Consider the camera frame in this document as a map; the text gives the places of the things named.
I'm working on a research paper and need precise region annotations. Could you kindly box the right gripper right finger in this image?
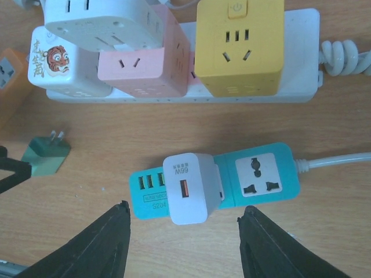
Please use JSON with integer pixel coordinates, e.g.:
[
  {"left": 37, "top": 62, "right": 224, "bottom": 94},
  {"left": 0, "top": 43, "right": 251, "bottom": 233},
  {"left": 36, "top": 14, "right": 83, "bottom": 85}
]
[{"left": 238, "top": 206, "right": 348, "bottom": 277}]

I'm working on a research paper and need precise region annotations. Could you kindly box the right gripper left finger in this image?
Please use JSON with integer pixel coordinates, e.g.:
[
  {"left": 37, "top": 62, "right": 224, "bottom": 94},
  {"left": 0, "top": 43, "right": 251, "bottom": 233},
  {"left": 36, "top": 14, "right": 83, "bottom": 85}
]
[{"left": 16, "top": 200, "right": 130, "bottom": 277}]

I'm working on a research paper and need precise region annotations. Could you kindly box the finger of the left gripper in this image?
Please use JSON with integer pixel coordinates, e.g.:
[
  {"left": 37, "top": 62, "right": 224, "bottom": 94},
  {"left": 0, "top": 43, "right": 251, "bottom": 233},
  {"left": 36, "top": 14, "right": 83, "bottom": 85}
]
[{"left": 1, "top": 146, "right": 31, "bottom": 193}]

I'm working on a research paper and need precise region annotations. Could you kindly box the green plug adapter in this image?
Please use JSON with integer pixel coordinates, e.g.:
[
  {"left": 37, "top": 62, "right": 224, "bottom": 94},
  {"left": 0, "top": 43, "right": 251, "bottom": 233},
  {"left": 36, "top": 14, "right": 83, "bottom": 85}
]
[{"left": 21, "top": 130, "right": 71, "bottom": 177}]

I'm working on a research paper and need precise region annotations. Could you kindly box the white usb charger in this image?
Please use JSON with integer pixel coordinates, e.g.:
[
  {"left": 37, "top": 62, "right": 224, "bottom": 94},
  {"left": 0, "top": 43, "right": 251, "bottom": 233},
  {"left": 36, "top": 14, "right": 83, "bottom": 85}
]
[{"left": 162, "top": 153, "right": 221, "bottom": 225}]

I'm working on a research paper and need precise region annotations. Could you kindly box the white cube socket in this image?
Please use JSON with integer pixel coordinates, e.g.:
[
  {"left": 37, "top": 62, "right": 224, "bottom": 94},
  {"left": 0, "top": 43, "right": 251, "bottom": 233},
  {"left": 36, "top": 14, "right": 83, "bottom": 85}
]
[{"left": 28, "top": 26, "right": 112, "bottom": 98}]

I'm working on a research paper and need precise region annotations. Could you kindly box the white round-corner adapter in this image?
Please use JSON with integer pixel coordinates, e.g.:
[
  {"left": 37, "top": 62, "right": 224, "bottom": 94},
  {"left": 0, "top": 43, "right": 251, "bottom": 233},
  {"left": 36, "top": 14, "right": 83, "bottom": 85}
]
[{"left": 43, "top": 0, "right": 164, "bottom": 52}]

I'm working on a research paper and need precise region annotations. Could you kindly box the pink cube socket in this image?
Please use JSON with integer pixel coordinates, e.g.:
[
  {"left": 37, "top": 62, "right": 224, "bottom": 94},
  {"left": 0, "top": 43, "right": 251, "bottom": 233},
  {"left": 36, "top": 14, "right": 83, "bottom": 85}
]
[{"left": 97, "top": 5, "right": 190, "bottom": 98}]

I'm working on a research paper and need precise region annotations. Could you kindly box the yellow cube socket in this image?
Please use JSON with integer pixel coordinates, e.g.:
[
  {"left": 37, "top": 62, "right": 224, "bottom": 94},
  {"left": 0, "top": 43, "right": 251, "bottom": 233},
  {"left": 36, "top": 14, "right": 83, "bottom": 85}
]
[{"left": 195, "top": 0, "right": 285, "bottom": 97}]

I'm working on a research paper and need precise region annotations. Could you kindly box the orange power strip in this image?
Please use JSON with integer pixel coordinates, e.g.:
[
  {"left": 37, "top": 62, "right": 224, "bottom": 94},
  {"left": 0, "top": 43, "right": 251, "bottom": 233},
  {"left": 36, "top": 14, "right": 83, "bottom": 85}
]
[{"left": 1, "top": 48, "right": 34, "bottom": 129}]

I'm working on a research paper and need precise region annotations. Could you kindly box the teal power strip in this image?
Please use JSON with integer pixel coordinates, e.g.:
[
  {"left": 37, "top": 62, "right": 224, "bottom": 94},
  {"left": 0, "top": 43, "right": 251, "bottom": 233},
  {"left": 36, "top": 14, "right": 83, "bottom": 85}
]
[{"left": 129, "top": 142, "right": 300, "bottom": 220}]

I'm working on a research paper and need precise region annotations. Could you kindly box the long white power strip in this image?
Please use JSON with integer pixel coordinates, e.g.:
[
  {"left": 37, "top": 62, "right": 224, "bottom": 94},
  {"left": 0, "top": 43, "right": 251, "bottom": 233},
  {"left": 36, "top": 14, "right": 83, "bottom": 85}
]
[{"left": 46, "top": 8, "right": 323, "bottom": 104}]

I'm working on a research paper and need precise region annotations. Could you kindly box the white power strip cable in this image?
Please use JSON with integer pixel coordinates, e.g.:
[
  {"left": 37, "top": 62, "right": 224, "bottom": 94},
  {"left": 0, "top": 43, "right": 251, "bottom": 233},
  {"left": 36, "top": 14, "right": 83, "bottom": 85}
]
[{"left": 319, "top": 39, "right": 371, "bottom": 78}]

